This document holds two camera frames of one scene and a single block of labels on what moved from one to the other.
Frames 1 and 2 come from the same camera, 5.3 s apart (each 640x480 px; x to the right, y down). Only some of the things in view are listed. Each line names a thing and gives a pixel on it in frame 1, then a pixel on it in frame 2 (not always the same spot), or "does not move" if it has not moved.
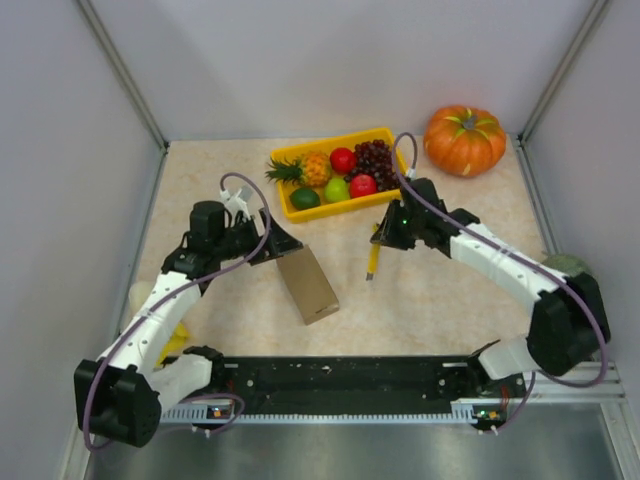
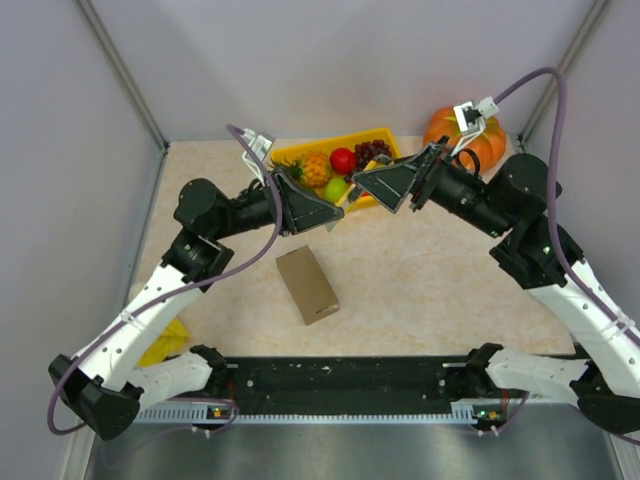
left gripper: (267, 240) -> (280, 203)
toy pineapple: (312, 170) does not move
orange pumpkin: (464, 141) does not move
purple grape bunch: (374, 158) does not move
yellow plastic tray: (326, 147) does not move
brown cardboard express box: (307, 285) does not move
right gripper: (400, 231) -> (425, 176)
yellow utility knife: (373, 266) -> (355, 193)
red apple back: (343, 160) does not move
